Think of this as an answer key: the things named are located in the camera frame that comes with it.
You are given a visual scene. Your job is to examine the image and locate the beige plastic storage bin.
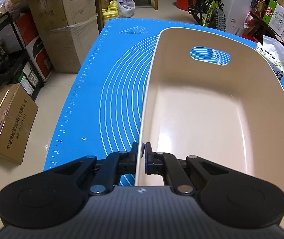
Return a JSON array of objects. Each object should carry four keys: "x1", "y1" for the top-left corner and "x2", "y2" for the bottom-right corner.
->
[{"x1": 133, "y1": 26, "x2": 284, "y2": 234}]

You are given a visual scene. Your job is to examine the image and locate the brown cardboard box on floor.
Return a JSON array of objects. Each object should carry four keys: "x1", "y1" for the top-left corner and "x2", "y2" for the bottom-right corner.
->
[{"x1": 0, "y1": 84, "x2": 38, "y2": 165}]

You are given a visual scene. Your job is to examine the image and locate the yellow oil jug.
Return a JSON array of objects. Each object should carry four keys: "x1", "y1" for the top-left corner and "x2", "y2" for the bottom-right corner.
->
[{"x1": 102, "y1": 0, "x2": 119, "y2": 25}]

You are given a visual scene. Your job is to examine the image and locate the black metal shelf rack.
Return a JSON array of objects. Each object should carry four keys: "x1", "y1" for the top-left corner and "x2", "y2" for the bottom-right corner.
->
[{"x1": 0, "y1": 12, "x2": 44, "y2": 100}]

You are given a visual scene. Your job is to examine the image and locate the large stacked cardboard box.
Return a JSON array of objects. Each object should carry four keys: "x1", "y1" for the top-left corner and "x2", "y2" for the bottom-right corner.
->
[{"x1": 28, "y1": 0, "x2": 99, "y2": 73}]

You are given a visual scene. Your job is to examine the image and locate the white plastic bag on floor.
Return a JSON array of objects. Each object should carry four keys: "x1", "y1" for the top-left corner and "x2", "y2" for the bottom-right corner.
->
[{"x1": 117, "y1": 0, "x2": 135, "y2": 18}]

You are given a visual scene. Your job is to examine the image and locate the green children's bicycle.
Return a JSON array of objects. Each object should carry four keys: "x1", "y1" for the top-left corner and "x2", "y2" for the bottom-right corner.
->
[{"x1": 188, "y1": 0, "x2": 226, "y2": 31}]

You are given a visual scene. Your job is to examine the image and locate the white tissue pack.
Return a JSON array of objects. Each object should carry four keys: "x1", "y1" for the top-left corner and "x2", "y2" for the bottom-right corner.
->
[{"x1": 256, "y1": 36, "x2": 284, "y2": 82}]

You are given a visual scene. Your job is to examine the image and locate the white refrigerator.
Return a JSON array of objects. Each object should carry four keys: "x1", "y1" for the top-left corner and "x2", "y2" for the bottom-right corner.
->
[{"x1": 222, "y1": 0, "x2": 252, "y2": 36}]

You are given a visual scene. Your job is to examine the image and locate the green and white carton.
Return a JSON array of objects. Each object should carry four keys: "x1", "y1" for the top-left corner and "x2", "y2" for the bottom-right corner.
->
[{"x1": 263, "y1": 0, "x2": 284, "y2": 36}]

